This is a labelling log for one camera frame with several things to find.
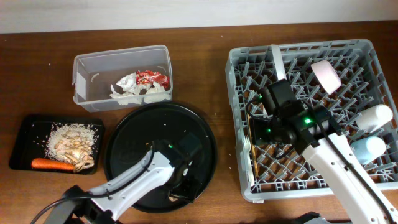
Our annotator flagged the grey dishwasher rack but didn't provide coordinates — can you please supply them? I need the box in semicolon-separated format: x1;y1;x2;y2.
225;39;397;203

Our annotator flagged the grey bowl with food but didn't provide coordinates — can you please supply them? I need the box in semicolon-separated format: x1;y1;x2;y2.
271;44;286;80

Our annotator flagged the orange carrot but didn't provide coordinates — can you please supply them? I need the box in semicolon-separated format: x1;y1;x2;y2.
31;158;75;172

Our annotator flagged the white cup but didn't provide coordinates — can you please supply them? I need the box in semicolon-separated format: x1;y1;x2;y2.
356;104;393;133

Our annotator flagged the round black tray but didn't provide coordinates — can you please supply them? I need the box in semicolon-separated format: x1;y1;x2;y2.
104;102;217;213

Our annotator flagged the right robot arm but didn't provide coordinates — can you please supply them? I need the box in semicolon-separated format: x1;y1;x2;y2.
246;79;397;223

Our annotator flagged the black rectangular tray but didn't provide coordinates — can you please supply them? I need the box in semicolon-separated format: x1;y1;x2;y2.
9;114;105;175

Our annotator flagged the pink small bowl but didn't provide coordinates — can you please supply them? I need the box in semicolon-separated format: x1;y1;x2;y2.
311;60;341;95

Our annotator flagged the brown shiitake mushroom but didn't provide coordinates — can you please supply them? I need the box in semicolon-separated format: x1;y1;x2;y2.
169;196;178;202

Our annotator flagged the red snack wrapper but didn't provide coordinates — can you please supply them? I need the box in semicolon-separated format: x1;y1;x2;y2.
136;70;170;90

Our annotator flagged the clear plastic bin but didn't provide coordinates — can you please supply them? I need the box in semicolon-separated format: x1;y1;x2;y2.
73;45;173;112

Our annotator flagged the wooden chopstick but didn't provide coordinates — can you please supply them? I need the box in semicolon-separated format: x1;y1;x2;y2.
246;114;259;178

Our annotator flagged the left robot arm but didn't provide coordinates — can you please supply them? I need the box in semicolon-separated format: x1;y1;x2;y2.
32;133;202;223

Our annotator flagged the light blue cup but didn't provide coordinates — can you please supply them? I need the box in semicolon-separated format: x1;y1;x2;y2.
350;136;386;165

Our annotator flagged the rice and peanut shells pile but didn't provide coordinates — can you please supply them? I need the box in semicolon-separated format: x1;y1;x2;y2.
45;123;99;173

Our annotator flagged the white plastic fork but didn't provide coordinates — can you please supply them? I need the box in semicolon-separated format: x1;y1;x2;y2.
243;135;255;187

